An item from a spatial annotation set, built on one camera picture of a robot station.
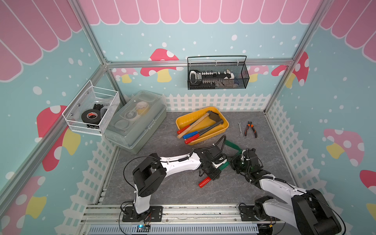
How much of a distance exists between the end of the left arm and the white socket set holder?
1.22ft

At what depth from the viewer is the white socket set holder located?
2.92 ft

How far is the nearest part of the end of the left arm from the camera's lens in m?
0.63
